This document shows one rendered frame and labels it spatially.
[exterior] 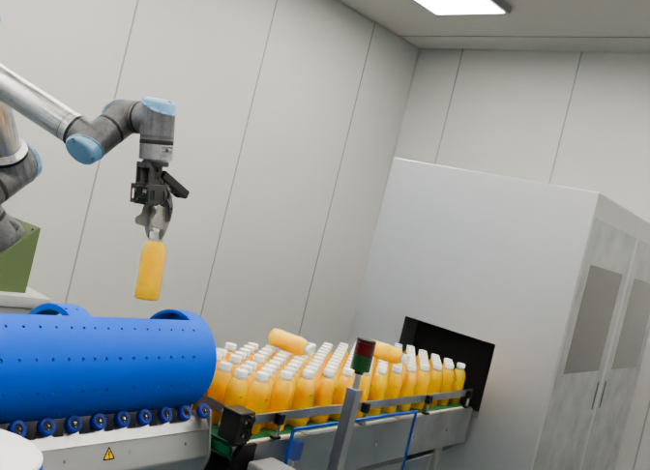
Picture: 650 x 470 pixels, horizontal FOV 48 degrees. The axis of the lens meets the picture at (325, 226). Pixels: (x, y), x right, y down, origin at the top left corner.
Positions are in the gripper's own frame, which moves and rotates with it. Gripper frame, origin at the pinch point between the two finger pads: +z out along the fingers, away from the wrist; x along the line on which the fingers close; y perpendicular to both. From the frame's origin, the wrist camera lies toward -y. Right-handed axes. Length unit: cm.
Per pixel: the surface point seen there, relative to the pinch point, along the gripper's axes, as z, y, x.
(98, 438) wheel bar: 50, 23, 7
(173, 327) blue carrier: 25.2, -1.6, 7.1
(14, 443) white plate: 34, 60, 27
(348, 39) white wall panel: -121, -407, -197
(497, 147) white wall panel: -39, -470, -76
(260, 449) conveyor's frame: 64, -27, 21
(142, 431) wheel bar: 52, 8, 8
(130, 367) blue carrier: 31.6, 17.2, 11.0
